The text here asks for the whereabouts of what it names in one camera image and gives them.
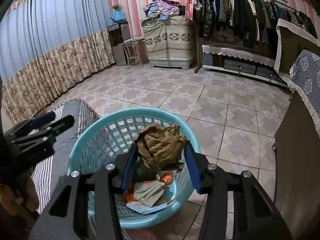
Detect brown paper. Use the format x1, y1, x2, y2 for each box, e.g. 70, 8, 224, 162
135, 123, 187, 172

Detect pink metal-rimmed mug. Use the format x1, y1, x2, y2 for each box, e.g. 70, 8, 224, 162
31, 107, 48, 119

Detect grey striped table cloth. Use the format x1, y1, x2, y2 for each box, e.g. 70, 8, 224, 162
33, 99, 99, 213

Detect light blue plastic basket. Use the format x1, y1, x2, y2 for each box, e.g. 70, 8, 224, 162
67, 107, 201, 229

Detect white flat paper packet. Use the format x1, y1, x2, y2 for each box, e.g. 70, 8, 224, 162
126, 199, 175, 215

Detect dark wooden cabinet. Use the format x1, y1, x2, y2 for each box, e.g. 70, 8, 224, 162
274, 93, 319, 239

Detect blue floral curtain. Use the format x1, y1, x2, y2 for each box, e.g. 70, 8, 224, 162
1, 0, 114, 124

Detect grey water dispenser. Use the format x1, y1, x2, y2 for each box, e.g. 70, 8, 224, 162
108, 22, 131, 66

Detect blue wrapped potted plant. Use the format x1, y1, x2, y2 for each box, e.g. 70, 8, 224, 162
110, 4, 126, 23

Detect cloth covered cabinet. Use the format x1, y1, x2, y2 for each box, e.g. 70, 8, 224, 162
142, 16, 196, 69

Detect pile of colourful clothes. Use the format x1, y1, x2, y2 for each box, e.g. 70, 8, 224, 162
143, 0, 185, 20

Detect grey floral fringed cloth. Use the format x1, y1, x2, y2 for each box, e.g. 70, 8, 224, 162
287, 50, 320, 135

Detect low lace covered bench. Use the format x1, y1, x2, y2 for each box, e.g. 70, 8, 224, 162
202, 44, 287, 87

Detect dark cloth covered furniture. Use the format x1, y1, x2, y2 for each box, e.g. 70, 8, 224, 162
274, 18, 319, 83

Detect metal clothes rack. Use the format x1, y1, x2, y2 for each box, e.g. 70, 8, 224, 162
187, 0, 304, 69

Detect hanging dark clothes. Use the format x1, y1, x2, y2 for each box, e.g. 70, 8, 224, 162
189, 0, 318, 49

